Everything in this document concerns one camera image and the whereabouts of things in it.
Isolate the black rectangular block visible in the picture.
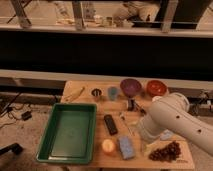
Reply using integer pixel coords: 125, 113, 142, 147
104, 115, 118, 135

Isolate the yellow banana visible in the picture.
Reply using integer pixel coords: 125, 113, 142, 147
64, 87, 85, 101

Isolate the purple bowl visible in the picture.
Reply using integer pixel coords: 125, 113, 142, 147
120, 78, 142, 98

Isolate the green plastic tray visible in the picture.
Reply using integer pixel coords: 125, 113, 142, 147
37, 103, 96, 165

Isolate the black power adapter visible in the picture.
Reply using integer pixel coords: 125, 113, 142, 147
21, 111, 32, 121

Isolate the small tin can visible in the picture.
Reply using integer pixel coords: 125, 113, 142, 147
127, 99, 135, 111

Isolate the small metal cup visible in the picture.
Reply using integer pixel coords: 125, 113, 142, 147
91, 88, 102, 99

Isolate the bunch of dark grapes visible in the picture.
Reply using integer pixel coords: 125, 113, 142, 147
149, 141, 181, 162

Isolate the orange fruit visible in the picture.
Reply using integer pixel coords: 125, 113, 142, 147
102, 139, 115, 154

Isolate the blue sponge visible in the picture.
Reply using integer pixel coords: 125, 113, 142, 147
118, 136, 135, 160

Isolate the black handled utensil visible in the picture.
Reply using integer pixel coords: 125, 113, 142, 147
134, 102, 146, 116

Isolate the red bowl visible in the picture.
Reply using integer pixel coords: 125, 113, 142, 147
146, 80, 167, 97

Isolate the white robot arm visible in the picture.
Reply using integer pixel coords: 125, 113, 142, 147
136, 93, 213, 156

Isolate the blue crumpled cloth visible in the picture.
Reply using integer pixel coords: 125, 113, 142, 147
160, 130, 174, 140

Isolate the blue plastic cup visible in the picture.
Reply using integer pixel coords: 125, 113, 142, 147
108, 87, 119, 101

